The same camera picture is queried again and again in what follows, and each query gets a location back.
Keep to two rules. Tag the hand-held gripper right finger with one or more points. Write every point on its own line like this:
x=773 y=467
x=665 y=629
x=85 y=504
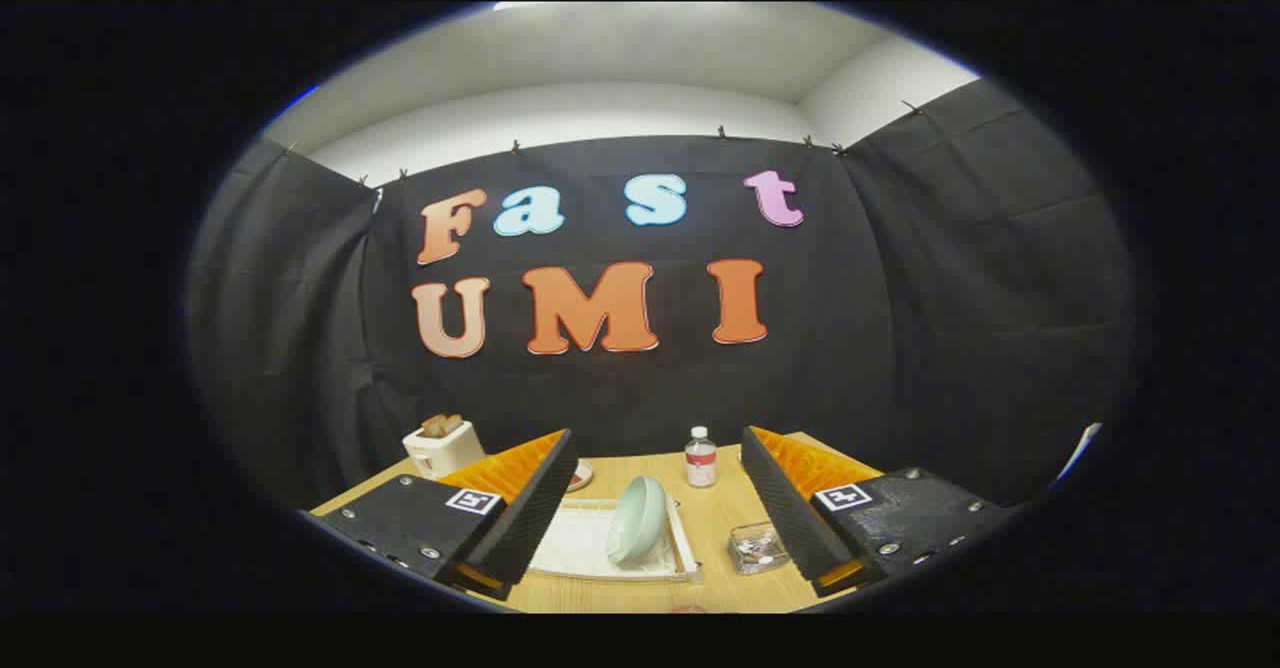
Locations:
x=790 y=518

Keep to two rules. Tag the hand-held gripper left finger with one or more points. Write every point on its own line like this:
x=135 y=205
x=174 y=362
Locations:
x=520 y=518

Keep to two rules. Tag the mint green plate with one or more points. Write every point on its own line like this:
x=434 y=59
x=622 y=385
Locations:
x=637 y=520

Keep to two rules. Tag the white round food plate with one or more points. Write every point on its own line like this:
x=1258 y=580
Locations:
x=581 y=478

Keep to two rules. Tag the white toaster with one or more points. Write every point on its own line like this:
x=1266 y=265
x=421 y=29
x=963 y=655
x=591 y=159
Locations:
x=445 y=453

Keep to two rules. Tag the clear bottle with red label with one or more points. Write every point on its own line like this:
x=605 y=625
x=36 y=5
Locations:
x=701 y=460

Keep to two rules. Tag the toasted bread slice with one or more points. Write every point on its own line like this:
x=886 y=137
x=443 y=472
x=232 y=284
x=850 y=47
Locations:
x=440 y=425

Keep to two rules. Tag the black backdrop cloth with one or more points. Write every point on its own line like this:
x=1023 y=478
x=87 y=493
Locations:
x=600 y=398

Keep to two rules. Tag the white and blue device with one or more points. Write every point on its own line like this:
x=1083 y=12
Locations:
x=1085 y=448

